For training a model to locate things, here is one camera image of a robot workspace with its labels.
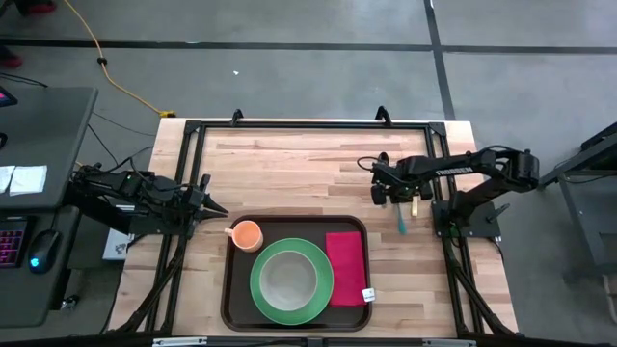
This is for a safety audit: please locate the orange cup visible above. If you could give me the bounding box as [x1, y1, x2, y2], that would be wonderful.
[224, 220, 265, 254]

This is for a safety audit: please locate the grey bowl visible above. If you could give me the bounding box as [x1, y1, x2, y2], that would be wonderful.
[258, 250, 319, 312]

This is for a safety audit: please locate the person's foot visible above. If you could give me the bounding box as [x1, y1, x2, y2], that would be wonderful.
[0, 45, 23, 68]
[18, 0, 57, 14]

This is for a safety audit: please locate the yellow floor cable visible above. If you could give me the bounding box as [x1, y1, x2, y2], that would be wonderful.
[62, 0, 177, 120]

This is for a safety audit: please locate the green plate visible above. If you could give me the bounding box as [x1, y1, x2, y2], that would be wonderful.
[249, 237, 335, 326]

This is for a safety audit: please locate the backlit keyboard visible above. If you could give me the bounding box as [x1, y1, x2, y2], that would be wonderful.
[0, 216, 29, 269]

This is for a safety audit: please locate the black metal cart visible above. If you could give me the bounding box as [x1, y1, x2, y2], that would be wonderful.
[537, 120, 617, 285]

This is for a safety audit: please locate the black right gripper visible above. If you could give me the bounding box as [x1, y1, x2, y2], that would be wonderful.
[369, 157, 435, 206]

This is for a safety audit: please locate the dark grey desk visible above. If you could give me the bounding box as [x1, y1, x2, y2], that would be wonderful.
[0, 86, 100, 329]

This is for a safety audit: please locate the black floor cable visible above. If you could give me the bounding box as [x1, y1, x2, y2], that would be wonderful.
[0, 71, 49, 89]
[91, 111, 158, 139]

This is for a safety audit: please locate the black computer mouse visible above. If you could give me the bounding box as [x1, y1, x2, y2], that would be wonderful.
[27, 228, 62, 275]

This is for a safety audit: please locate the white paper sheet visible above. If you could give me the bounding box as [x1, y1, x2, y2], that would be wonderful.
[0, 165, 16, 194]
[9, 165, 48, 197]

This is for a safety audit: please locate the brown plastic tray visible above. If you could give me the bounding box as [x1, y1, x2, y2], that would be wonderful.
[220, 214, 373, 334]

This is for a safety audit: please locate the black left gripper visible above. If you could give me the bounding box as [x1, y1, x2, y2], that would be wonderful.
[181, 188, 230, 236]

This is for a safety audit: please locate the red cloth napkin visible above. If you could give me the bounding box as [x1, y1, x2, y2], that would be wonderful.
[325, 230, 377, 308]

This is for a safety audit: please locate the teal-handled fork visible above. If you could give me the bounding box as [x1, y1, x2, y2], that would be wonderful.
[395, 204, 409, 236]

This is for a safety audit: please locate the white box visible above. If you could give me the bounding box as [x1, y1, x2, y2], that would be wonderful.
[102, 226, 135, 261]

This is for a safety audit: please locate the black aluminium table frame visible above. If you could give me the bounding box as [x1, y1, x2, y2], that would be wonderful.
[108, 105, 521, 347]

